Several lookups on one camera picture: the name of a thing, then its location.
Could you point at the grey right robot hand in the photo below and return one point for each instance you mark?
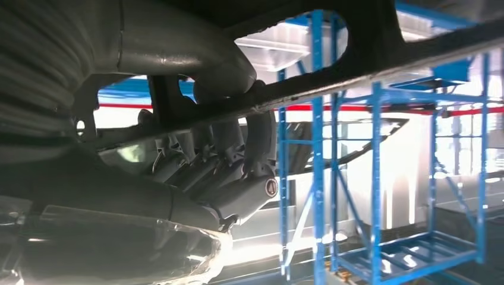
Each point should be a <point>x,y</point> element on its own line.
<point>118,188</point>

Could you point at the white plastic crate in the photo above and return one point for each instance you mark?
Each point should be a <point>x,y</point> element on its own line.
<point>275,51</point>

